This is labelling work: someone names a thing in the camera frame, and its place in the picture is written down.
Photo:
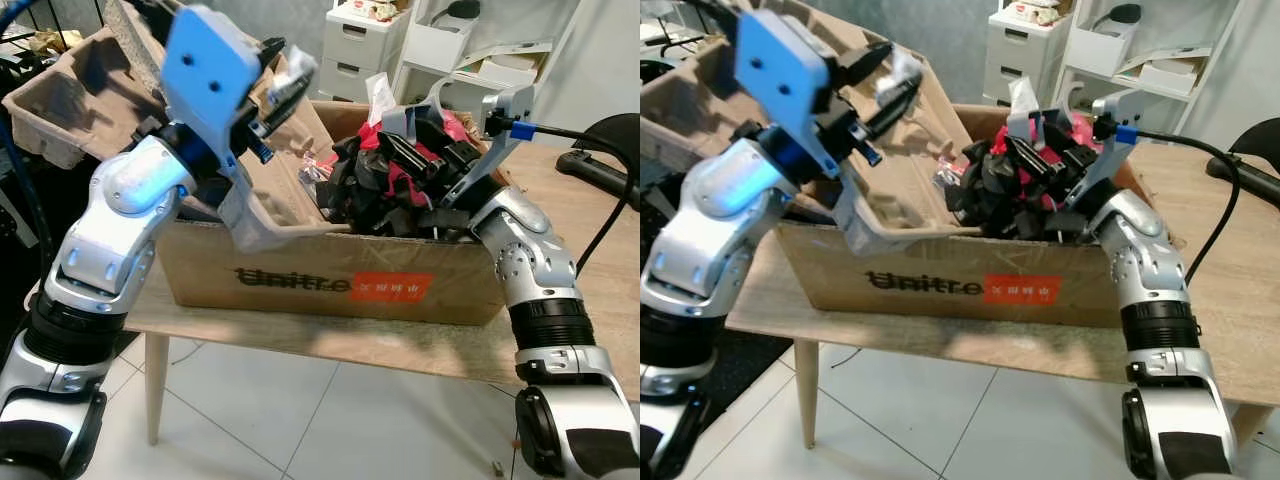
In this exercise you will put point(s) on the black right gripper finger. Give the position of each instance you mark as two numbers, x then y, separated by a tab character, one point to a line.
1038	156
412	153
452	135
1074	138

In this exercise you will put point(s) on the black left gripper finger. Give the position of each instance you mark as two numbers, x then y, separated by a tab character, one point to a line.
282	108
862	66
888	112
274	58

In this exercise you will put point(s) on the white trash piece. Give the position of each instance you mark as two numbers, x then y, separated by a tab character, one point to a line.
302	70
902	72

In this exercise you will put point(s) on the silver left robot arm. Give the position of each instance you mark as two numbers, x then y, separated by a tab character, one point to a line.
110	240
700	230

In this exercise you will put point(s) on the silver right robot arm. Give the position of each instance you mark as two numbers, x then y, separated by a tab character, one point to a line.
535	270
1150	270

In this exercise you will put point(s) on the black trash pile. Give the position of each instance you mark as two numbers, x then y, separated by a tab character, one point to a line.
375	195
1000	195

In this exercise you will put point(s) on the red plastic bag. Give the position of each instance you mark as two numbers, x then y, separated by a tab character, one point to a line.
400	185
1000	145

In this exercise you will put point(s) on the white plastic wrapper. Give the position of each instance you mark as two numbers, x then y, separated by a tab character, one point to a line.
382	100
1022	105

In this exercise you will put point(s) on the white drawer cabinet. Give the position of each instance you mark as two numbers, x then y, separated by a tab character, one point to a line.
1022	58
360	55

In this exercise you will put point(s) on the white storage box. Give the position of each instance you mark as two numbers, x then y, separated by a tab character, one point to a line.
1100	48
440	45

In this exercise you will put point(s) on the white shelf unit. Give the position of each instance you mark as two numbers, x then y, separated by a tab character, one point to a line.
1225	45
560	40

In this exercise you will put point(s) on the small moulded pulp tray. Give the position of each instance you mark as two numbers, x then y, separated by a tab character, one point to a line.
680	110
60	110

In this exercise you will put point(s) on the Unitree printed cardboard box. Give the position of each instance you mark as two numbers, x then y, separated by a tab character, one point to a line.
300	285
950	290

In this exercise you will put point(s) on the black chair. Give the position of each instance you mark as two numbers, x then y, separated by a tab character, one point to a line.
615	140
1260	145

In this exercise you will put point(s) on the light wooden table leg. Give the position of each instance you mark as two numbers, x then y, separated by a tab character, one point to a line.
156	390
807	395

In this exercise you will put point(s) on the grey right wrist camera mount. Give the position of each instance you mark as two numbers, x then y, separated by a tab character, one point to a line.
490	150
1115	150

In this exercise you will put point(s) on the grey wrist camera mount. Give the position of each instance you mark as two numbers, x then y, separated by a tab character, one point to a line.
490	150
210	75
1115	150
785	75

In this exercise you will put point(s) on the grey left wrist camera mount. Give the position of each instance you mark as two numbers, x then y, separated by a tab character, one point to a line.
210	75
785	75

